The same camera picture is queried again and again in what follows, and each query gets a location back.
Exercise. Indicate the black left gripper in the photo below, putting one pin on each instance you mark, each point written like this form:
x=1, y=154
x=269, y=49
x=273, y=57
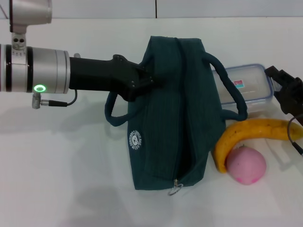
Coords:
x=99, y=73

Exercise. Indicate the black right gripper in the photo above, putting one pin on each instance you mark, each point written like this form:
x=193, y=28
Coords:
x=293, y=97

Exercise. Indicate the clear plastic food container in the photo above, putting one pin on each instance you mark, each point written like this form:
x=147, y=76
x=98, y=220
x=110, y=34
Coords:
x=251, y=94

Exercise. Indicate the dark teal lunch bag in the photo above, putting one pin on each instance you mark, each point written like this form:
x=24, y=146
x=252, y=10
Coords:
x=170, y=118

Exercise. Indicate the yellow banana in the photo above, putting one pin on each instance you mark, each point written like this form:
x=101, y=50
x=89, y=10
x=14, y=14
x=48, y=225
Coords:
x=248, y=130

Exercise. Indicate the pink peach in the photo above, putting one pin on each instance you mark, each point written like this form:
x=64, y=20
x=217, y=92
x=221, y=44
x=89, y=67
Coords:
x=246, y=165

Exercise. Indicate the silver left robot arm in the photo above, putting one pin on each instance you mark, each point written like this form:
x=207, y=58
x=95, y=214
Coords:
x=47, y=71

